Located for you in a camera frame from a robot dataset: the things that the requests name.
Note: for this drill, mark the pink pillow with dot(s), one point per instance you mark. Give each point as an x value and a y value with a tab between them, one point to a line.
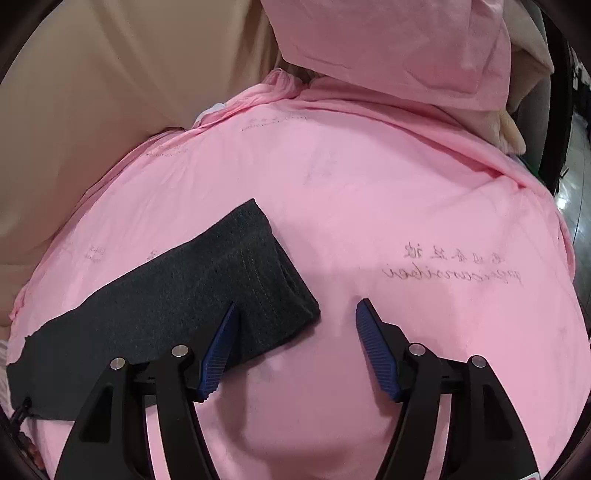
369	37

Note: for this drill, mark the beige fabric cover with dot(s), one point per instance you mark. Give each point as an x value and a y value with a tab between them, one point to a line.
92	115

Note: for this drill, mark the pink printed bed sheet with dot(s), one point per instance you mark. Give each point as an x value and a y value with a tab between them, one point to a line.
369	207

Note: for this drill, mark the white cloth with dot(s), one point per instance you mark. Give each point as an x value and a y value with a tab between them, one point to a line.
213	110

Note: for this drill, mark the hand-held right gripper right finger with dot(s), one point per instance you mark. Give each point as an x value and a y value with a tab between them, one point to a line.
371	344

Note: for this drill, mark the dark grey pants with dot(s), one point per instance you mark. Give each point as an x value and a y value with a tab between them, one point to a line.
184	286

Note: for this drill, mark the black stand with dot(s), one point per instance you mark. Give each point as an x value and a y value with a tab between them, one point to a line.
564	106

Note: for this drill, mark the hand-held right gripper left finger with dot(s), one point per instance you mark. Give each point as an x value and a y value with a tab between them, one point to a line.
220	344

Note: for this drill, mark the cream fuzzy blanket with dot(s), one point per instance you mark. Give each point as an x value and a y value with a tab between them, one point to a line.
531	50

